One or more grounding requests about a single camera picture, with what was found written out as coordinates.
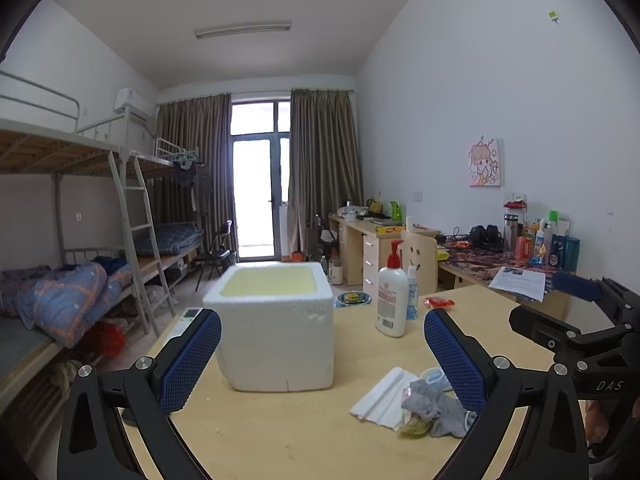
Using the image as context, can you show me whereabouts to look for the blue face mask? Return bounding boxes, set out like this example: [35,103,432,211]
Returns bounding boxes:
[420,367,452,392]

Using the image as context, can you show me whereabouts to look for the right hand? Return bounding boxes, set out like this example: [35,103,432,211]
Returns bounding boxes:
[585,401,608,446]

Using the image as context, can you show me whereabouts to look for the grey sock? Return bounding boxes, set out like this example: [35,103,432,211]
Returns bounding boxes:
[401,379,476,439]

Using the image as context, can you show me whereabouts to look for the white remote control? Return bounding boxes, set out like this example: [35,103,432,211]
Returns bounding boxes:
[168,308,202,339]

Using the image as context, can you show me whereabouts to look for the red snack packet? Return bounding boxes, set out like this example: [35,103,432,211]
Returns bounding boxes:
[424,296,454,309]

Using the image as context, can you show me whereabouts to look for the printed paper sheet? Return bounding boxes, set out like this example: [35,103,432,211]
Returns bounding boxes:
[489,266,547,301]

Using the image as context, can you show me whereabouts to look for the white lotion pump bottle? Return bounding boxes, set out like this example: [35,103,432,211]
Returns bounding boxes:
[376,240,409,338]

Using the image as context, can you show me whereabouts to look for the white styrofoam box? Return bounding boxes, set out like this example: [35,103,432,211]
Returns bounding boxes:
[203,262,334,392]

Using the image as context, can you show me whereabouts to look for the black folding chair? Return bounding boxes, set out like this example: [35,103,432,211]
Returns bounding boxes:
[195,220,233,290]

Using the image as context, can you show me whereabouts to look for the wooden smiley chair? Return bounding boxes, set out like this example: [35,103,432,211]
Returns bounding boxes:
[400,231,438,295]

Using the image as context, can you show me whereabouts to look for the blue plaid quilt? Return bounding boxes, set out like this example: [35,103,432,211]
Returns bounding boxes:
[1,257,132,349]

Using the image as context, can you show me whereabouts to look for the black headphones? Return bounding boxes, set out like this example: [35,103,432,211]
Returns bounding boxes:
[469,224,504,254]

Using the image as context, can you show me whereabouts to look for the waste bin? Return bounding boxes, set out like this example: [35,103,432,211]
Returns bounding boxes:
[334,292,371,308]

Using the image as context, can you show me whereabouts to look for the clear thermos bottle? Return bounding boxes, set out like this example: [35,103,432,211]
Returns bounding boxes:
[503,214,518,258]

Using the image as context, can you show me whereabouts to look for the wooden desk with drawers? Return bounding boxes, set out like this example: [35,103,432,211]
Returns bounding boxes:
[329,216,440,304]

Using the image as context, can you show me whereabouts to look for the metal bunk bed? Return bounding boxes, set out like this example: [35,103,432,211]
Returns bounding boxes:
[1,73,201,404]

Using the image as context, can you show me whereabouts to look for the left brown curtain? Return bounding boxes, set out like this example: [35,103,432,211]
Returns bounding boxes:
[152,94,235,245]

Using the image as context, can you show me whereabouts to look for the brown curtain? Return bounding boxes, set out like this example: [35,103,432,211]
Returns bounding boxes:
[152,94,235,245]
[288,89,364,254]

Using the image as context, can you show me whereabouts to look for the right brown curtain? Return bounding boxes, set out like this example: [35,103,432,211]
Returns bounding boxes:
[288,89,364,254]

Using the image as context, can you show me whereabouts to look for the glass balcony door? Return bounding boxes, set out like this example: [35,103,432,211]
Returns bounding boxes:
[231,99,291,261]

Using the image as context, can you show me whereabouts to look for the white air conditioner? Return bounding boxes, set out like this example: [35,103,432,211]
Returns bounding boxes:
[114,88,154,117]

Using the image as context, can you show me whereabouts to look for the ceiling tube light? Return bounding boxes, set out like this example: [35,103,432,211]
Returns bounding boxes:
[194,21,293,40]

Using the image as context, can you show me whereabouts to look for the pink cartoon wall picture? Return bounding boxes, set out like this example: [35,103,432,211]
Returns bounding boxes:
[468,138,501,188]

